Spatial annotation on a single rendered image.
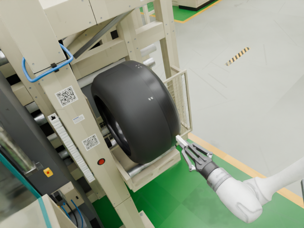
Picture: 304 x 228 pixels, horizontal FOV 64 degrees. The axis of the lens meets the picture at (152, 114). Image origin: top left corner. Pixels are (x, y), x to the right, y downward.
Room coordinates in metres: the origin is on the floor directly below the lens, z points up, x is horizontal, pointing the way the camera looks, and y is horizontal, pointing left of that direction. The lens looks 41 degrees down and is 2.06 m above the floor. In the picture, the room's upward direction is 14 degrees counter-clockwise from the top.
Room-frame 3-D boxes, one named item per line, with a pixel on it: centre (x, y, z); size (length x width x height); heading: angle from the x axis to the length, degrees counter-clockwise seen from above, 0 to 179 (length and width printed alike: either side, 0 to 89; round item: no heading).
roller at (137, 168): (0.92, 0.07, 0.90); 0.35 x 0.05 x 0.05; 115
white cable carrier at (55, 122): (0.85, 0.42, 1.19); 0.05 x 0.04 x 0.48; 25
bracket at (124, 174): (0.97, 0.29, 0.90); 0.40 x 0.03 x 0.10; 25
